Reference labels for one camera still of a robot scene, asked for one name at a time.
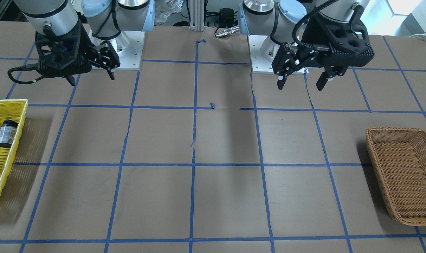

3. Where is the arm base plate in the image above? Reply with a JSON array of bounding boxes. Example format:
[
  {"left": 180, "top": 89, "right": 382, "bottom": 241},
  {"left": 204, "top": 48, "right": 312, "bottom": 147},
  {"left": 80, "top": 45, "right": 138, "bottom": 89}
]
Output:
[
  {"left": 247, "top": 34, "right": 309, "bottom": 74},
  {"left": 88, "top": 29, "right": 147, "bottom": 70}
]

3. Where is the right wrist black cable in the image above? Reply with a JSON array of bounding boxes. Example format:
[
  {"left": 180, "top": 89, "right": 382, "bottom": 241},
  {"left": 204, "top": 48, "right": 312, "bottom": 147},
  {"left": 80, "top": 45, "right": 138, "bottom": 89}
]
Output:
[{"left": 7, "top": 65, "right": 46, "bottom": 85}]

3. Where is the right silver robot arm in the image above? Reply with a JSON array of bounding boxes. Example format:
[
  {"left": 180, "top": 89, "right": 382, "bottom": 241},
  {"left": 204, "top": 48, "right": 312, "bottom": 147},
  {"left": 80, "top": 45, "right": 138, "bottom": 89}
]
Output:
[{"left": 7, "top": 0, "right": 155, "bottom": 86}]

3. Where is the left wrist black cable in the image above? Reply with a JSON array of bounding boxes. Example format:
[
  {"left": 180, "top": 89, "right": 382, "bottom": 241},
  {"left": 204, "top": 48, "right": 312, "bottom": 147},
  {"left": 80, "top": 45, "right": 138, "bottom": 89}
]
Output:
[{"left": 292, "top": 0, "right": 340, "bottom": 51}]

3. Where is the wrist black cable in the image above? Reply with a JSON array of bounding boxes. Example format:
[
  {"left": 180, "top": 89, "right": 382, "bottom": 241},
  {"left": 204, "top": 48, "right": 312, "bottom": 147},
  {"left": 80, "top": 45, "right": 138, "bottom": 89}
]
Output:
[
  {"left": 292, "top": 0, "right": 340, "bottom": 51},
  {"left": 7, "top": 65, "right": 46, "bottom": 85}
]

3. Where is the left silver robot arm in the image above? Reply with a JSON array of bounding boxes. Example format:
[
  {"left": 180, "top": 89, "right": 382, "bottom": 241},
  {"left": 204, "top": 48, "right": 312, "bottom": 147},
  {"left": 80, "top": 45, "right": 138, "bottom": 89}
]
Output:
[{"left": 239, "top": 0, "right": 375, "bottom": 91}]

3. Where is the small dark labelled bottle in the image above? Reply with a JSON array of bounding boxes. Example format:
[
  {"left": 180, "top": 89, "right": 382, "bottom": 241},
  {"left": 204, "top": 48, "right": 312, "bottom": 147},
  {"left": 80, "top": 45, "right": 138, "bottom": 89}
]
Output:
[{"left": 0, "top": 119, "right": 19, "bottom": 148}]

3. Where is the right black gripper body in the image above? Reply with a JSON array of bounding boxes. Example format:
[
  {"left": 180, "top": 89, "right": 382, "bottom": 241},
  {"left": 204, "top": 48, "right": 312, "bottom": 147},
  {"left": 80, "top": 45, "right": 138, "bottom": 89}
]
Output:
[{"left": 35, "top": 17, "right": 110, "bottom": 78}]

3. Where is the aluminium frame post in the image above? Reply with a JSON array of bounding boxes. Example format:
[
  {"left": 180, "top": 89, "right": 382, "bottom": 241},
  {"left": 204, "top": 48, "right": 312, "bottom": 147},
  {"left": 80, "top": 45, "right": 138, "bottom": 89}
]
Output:
[{"left": 186, "top": 0, "right": 206, "bottom": 33}]

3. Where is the black power adapter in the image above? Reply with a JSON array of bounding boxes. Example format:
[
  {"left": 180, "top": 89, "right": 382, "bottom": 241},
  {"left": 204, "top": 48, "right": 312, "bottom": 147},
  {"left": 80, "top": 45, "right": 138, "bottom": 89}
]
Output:
[{"left": 215, "top": 8, "right": 236, "bottom": 28}]

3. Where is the silver cable connector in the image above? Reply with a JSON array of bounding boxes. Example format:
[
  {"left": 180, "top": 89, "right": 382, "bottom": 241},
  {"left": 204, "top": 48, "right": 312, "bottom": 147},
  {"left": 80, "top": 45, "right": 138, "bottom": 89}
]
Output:
[{"left": 214, "top": 25, "right": 240, "bottom": 39}]

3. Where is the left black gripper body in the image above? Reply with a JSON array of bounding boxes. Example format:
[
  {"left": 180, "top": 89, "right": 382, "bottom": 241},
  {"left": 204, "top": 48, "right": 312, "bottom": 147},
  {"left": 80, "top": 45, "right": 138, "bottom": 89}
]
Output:
[{"left": 293, "top": 6, "right": 375, "bottom": 68}]

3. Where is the brown wicker basket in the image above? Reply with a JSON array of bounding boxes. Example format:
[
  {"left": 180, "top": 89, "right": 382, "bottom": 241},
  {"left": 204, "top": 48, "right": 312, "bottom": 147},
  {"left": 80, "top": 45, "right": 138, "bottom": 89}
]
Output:
[{"left": 366, "top": 126, "right": 426, "bottom": 226}]

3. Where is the yellow plastic basket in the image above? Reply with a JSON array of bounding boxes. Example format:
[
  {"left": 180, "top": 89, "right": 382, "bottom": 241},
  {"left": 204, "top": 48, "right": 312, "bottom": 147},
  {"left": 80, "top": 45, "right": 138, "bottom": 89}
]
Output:
[{"left": 0, "top": 99, "right": 28, "bottom": 197}]

